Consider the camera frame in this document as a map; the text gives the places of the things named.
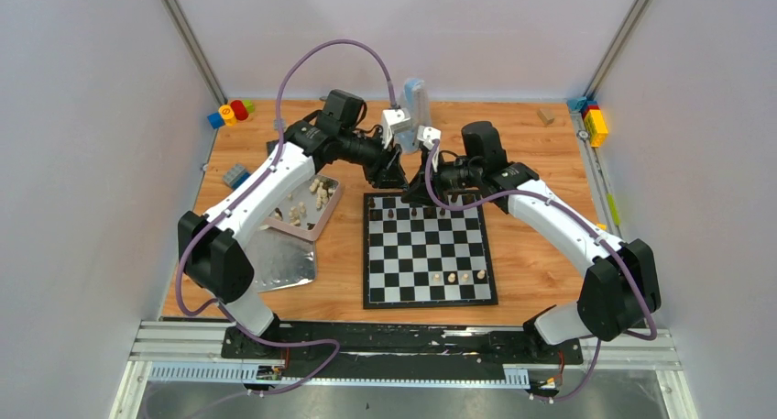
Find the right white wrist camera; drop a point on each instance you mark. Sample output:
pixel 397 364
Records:
pixel 427 137

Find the black white chessboard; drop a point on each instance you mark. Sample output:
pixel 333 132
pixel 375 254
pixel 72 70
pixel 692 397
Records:
pixel 412 256

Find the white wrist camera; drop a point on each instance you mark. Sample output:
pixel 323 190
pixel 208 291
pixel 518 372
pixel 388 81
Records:
pixel 394 121
pixel 427 137

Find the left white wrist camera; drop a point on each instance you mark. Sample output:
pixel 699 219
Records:
pixel 394 121

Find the pink metal tin box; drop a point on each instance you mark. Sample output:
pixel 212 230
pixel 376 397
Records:
pixel 305 211

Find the yellow round toy block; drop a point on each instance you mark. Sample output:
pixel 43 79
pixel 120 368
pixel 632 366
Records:
pixel 228 115

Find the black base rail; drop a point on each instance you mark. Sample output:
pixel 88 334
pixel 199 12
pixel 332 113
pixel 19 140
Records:
pixel 400 352

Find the metal tin lid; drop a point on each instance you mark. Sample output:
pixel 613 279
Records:
pixel 280 260

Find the red round toy block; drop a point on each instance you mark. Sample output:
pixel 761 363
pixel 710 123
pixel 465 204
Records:
pixel 239 109

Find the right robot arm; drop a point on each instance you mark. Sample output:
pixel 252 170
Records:
pixel 620 290

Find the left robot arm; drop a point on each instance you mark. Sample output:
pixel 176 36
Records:
pixel 212 244

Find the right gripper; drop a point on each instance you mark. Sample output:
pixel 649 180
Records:
pixel 419 192

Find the small wooden block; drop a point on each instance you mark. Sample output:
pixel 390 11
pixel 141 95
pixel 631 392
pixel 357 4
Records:
pixel 546 116

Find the yellow lego brick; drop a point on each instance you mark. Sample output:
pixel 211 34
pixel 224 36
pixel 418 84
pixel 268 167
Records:
pixel 596 127

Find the plastic bag with blue item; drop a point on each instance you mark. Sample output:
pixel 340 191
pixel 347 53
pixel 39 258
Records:
pixel 417 115

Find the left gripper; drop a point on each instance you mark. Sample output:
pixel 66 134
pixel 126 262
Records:
pixel 385 168

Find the blue toy block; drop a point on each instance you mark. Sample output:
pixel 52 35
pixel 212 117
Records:
pixel 215 120

